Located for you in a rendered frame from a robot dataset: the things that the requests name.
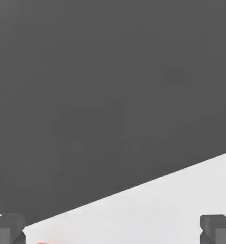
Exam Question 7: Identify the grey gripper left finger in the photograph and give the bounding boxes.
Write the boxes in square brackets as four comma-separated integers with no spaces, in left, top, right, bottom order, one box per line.
[0,213,27,244]

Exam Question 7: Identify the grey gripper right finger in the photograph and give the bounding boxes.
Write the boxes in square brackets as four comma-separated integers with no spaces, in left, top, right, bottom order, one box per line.
[199,214,226,244]

